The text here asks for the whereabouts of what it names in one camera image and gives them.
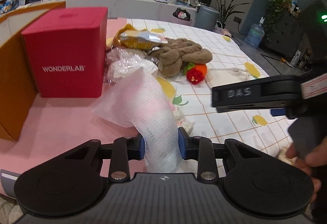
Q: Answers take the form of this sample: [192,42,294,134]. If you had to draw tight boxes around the person's right hand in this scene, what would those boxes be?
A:
[286,137,327,202]

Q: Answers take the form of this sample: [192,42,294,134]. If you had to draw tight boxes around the grey pedal trash bin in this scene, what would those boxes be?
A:
[194,5,219,31]

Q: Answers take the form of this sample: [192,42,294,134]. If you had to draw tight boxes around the orange cardboard box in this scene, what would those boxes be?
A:
[0,1,66,141]

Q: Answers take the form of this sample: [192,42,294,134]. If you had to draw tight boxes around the potted green leaf plant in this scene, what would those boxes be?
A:
[210,0,249,32]

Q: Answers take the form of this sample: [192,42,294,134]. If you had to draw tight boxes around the red Wonderlab box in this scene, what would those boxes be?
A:
[22,7,108,98]

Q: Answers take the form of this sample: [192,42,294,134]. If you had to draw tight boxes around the lemon print checked tablecloth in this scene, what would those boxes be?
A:
[126,18,305,160]

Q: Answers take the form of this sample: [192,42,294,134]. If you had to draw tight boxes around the blue water jug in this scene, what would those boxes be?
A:
[244,17,265,49]

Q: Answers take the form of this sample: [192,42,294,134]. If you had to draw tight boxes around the white foam mesh sleeve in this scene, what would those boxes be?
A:
[91,68,182,173]

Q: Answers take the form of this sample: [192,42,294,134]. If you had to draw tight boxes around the gold foil snack bag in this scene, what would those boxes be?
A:
[112,24,168,51]

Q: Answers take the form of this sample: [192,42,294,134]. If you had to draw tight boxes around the red crochet flower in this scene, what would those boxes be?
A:
[183,62,208,85]

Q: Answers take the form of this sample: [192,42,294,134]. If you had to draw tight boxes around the dark cabinet with ivy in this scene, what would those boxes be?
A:
[259,0,304,61]

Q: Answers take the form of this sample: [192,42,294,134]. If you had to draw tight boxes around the pink waste basket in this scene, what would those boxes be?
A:
[172,8,191,21]

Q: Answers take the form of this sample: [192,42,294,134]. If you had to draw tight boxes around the tan braided plush yarn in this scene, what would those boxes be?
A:
[149,38,213,77]

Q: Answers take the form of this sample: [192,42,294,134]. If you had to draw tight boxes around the clear crinkled plastic bag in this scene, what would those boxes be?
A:
[104,48,162,84]

